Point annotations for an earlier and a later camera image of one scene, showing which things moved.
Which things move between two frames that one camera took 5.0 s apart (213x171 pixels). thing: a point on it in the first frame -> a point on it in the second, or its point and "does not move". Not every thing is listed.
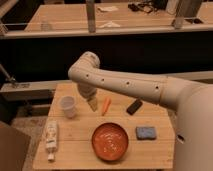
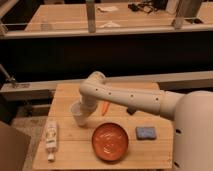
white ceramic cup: x=67 y=102 -> x=80 y=118
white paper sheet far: x=110 y=8 does not move
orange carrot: x=107 y=104 does not move
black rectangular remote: x=134 y=107 does not move
